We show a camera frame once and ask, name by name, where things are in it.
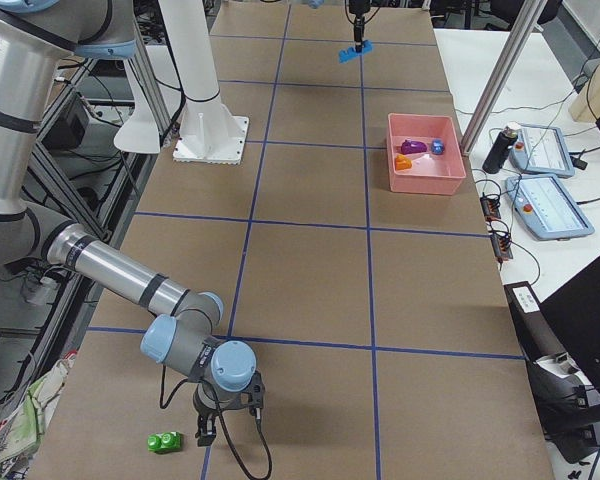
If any green toy block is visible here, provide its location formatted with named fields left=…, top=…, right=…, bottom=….
left=146, top=431, right=183, bottom=454

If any black laptop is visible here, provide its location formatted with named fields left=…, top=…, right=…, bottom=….
left=534, top=248, right=600, bottom=421

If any far teach pendant tablet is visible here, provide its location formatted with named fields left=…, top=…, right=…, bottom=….
left=509, top=124, right=575, bottom=178

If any long blue toy block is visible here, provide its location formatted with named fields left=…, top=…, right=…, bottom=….
left=338, top=40, right=373, bottom=63

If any pink plastic box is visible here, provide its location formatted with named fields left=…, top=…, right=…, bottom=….
left=386, top=113, right=466, bottom=196

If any grey usb hub right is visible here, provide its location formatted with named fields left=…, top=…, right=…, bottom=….
left=490, top=230, right=513, bottom=264

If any brown paper table cover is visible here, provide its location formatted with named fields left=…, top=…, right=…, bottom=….
left=29, top=3, right=553, bottom=479

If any small blue toy block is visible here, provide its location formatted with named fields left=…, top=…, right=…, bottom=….
left=431, top=139, right=445, bottom=155

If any dark water bottle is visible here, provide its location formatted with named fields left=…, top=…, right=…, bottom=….
left=482, top=127, right=518, bottom=174

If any grey usb hub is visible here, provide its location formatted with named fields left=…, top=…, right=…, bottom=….
left=490, top=230, right=513, bottom=264
left=480, top=195, right=501, bottom=221

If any white camera pillar base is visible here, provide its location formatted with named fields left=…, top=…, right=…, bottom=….
left=159, top=0, right=249, bottom=164

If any orange toy block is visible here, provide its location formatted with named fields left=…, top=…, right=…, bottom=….
left=394, top=154, right=413, bottom=171

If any purple toy block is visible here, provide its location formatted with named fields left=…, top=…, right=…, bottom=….
left=400, top=139, right=428, bottom=155

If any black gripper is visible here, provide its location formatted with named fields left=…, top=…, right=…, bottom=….
left=193, top=379, right=233, bottom=447
left=348, top=0, right=370, bottom=52

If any grey usb hub left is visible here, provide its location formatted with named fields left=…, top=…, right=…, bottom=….
left=480, top=195, right=501, bottom=221

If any teach pendant tablet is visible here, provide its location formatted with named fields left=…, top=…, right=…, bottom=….
left=505, top=174, right=595, bottom=241
left=509, top=124, right=575, bottom=178

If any aluminium frame post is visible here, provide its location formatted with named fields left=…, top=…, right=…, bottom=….
left=460, top=0, right=548, bottom=156

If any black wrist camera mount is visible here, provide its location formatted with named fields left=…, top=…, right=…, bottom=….
left=234, top=371, right=266, bottom=422

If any near teach pendant tablet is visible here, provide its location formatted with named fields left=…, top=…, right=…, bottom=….
left=505, top=174, right=595, bottom=241

